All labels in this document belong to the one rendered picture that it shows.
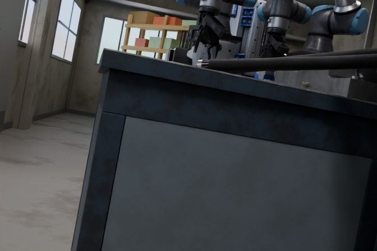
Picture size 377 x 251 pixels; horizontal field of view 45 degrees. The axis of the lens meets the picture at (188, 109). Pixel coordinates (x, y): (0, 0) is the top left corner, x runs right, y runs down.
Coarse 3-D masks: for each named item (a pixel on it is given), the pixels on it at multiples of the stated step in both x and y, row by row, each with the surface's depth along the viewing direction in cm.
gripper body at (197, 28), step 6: (198, 12) 159; (204, 12) 157; (210, 12) 156; (216, 12) 155; (198, 18) 159; (204, 18) 156; (198, 24) 158; (204, 24) 156; (192, 30) 158; (198, 30) 156; (204, 30) 154; (210, 30) 155; (192, 36) 158; (204, 36) 154; (210, 36) 156; (216, 36) 157; (204, 42) 155; (210, 42) 156
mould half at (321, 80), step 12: (276, 72) 166; (288, 72) 155; (300, 72) 146; (312, 72) 138; (324, 72) 131; (336, 72) 130; (348, 72) 130; (288, 84) 154; (300, 84) 145; (312, 84) 137; (324, 84) 130; (336, 84) 124; (348, 84) 118; (360, 84) 118; (372, 84) 119; (348, 96) 117; (360, 96) 118; (372, 96) 119
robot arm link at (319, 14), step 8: (320, 8) 209; (328, 8) 208; (312, 16) 212; (320, 16) 209; (328, 16) 206; (312, 24) 211; (320, 24) 209; (328, 24) 206; (320, 32) 209; (328, 32) 209
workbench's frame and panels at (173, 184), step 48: (144, 96) 96; (192, 96) 98; (240, 96) 100; (288, 96) 100; (96, 144) 94; (144, 144) 96; (192, 144) 99; (240, 144) 101; (288, 144) 103; (336, 144) 105; (96, 192) 95; (144, 192) 97; (192, 192) 99; (240, 192) 102; (288, 192) 104; (336, 192) 106; (96, 240) 95; (144, 240) 98; (192, 240) 100; (240, 240) 102; (288, 240) 105; (336, 240) 107
